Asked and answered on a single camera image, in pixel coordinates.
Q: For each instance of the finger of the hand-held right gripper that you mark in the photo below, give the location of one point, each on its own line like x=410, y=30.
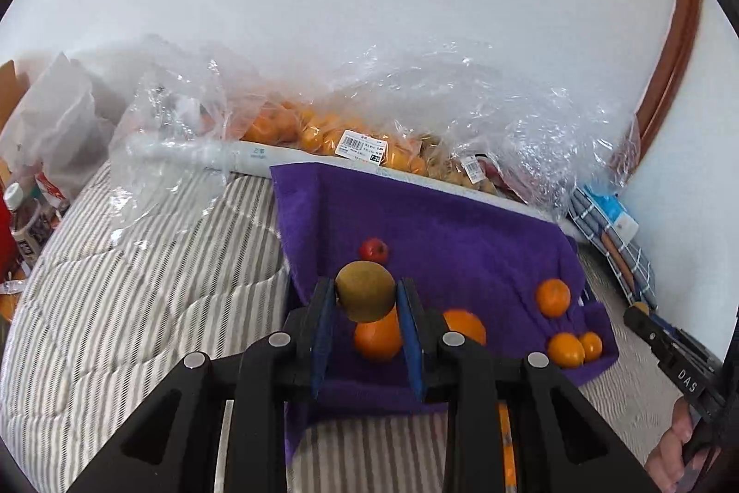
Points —
x=646, y=331

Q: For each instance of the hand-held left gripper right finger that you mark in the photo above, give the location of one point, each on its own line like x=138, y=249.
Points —
x=409, y=348

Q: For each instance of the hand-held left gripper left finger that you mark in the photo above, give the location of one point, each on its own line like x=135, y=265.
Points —
x=323, y=343

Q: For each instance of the brown kiwi fruit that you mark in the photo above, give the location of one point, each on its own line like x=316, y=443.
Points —
x=365, y=292

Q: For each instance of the small red fruit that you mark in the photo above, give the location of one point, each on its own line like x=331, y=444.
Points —
x=375, y=250

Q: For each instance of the purple towel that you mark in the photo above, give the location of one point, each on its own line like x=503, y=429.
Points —
x=462, y=250

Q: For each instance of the clear bag of brown fruits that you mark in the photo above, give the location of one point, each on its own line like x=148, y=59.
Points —
x=456, y=171

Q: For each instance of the person's right hand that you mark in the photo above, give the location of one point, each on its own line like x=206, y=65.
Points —
x=672, y=461

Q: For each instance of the blue checked folded cloth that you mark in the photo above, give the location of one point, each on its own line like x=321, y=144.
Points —
x=635, y=268

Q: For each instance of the blue and white tissue box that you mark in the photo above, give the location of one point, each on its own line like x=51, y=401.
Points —
x=620, y=222

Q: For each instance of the clear bag of mandarins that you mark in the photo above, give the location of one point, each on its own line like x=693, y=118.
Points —
x=288, y=123

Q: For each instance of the empty clear plastic bag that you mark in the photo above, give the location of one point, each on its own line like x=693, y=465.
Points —
x=167, y=123

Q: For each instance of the plastic drink bottle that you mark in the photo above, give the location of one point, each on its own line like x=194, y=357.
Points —
x=26, y=224

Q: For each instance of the white plastic bag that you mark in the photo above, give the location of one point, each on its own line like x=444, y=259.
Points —
x=58, y=123

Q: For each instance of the brown wooden door frame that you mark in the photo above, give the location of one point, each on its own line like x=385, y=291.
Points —
x=675, y=65

